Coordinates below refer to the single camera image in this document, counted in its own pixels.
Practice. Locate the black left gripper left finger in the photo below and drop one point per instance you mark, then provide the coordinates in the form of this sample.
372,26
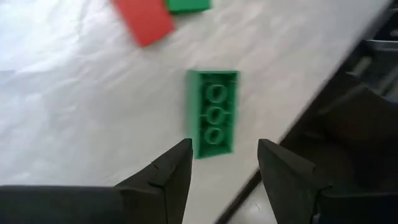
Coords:
161,193

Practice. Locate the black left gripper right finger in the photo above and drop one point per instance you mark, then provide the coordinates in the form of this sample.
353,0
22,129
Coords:
289,183

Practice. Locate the long red block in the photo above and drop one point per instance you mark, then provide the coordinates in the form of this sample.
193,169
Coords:
143,18

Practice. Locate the long green block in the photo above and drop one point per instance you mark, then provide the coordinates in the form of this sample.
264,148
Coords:
188,4

